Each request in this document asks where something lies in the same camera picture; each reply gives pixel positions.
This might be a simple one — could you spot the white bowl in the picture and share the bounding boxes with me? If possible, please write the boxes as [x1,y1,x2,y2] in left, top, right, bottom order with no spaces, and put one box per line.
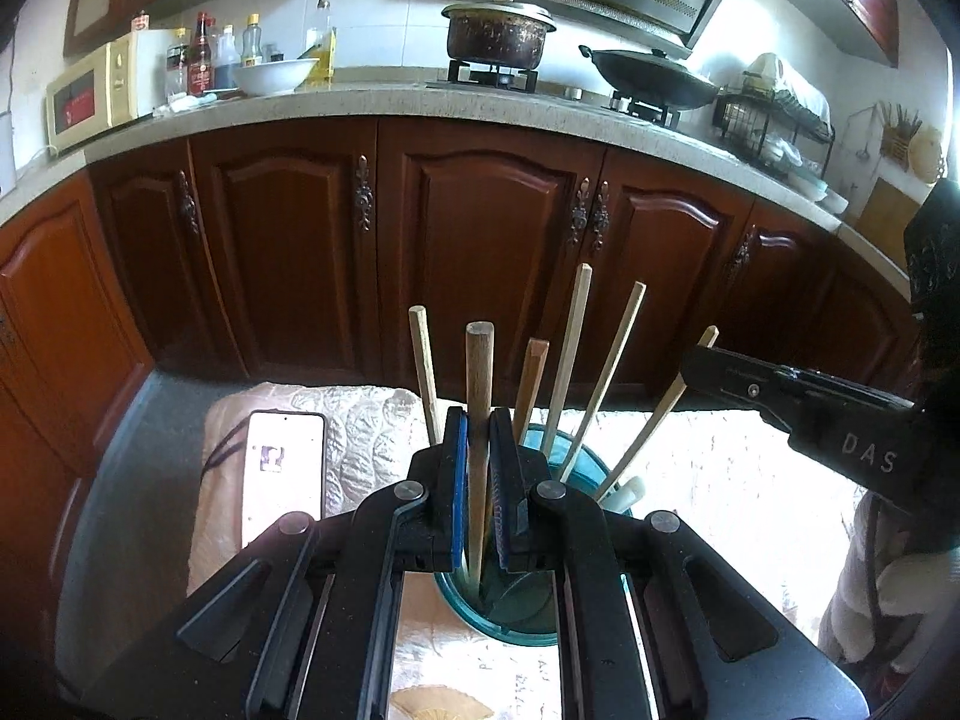
[231,58,321,97]

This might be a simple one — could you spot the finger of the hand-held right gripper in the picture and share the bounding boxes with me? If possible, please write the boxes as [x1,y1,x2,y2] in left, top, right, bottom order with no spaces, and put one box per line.
[680,345,923,496]

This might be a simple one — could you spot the black wok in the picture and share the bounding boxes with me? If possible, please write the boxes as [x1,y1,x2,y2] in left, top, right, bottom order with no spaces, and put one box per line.
[579,45,721,110]

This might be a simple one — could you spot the black cable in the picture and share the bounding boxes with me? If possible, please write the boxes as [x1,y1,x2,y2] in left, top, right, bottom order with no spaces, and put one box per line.
[201,420,248,481]

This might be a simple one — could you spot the yellow oil bottle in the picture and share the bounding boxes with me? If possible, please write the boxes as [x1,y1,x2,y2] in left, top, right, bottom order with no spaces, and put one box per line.
[304,0,336,85]

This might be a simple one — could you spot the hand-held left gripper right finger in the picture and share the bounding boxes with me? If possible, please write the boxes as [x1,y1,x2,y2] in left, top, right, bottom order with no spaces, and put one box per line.
[489,409,863,720]

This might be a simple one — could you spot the black dish rack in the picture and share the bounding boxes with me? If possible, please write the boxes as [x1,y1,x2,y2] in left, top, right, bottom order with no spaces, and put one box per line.
[712,86,835,181]

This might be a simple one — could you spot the red label sauce bottle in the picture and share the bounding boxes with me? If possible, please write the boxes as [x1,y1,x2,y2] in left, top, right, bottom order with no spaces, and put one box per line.
[187,13,216,95]

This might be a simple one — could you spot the brown wooden base cabinet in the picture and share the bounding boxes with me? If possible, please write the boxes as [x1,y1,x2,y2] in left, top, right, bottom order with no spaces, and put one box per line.
[0,116,923,661]

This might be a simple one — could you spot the white plastic spoon handle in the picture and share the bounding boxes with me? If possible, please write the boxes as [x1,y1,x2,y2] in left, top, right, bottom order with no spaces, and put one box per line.
[598,476,646,515]

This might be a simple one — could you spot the smartphone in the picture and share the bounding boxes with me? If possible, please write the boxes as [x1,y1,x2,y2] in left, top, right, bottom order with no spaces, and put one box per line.
[241,410,327,550]

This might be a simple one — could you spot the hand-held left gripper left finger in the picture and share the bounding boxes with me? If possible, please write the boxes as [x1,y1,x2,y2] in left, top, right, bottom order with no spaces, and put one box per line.
[82,405,472,720]

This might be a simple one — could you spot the white quilted cloth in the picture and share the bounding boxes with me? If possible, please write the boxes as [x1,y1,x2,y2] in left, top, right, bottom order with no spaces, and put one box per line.
[187,382,871,720]

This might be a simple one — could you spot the wooden cutting board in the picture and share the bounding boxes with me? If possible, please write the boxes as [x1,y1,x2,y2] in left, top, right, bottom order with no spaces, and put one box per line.
[855,172,931,248]

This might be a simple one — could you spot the speckled stone countertop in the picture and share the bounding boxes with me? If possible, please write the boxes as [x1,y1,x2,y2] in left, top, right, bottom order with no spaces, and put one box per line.
[0,82,912,278]

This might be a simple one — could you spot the cream microwave oven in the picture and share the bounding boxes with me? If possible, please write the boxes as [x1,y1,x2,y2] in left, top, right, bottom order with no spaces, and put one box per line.
[45,30,177,155]

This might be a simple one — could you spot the stacked white bowls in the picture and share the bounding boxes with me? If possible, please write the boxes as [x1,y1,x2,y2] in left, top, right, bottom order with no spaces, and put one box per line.
[787,165,850,215]

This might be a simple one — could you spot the dark brown wooden chopstick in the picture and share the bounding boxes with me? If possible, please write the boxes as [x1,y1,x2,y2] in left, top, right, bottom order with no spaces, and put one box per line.
[512,337,551,428]

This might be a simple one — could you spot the round bamboo lid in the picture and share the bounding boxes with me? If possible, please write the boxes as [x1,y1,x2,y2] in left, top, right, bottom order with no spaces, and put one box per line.
[907,126,944,185]

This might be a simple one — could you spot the dark cooking pot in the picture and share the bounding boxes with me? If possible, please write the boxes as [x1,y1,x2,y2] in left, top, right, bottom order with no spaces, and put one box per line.
[441,0,557,70]

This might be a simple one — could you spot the gas stove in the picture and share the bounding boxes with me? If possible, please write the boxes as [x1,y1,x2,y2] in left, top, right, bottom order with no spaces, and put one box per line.
[427,60,683,128]

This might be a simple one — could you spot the teal plastic cup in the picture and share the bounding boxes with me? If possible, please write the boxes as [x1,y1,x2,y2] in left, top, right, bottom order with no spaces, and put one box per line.
[433,424,635,647]

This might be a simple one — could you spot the wall utensil holder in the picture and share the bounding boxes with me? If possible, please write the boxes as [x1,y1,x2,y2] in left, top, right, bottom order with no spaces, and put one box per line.
[879,101,923,162]

